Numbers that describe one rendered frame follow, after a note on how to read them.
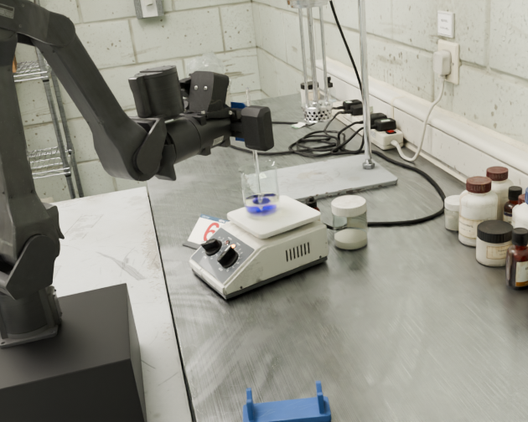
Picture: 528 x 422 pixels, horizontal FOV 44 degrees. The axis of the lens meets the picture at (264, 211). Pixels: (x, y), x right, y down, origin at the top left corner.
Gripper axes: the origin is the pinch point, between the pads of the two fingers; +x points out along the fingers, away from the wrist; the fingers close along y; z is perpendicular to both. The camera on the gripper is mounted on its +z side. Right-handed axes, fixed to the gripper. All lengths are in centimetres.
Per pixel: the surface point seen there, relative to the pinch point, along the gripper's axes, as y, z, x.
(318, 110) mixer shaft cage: 12.1, -9.5, 35.1
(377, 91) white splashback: 24, -16, 77
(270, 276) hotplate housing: -5.6, -24.7, -4.5
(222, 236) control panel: 4.6, -20.1, -4.0
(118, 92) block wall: 203, -39, 123
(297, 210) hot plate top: -4.2, -17.5, 5.4
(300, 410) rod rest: -28.3, -25.2, -26.4
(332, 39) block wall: 60, -9, 108
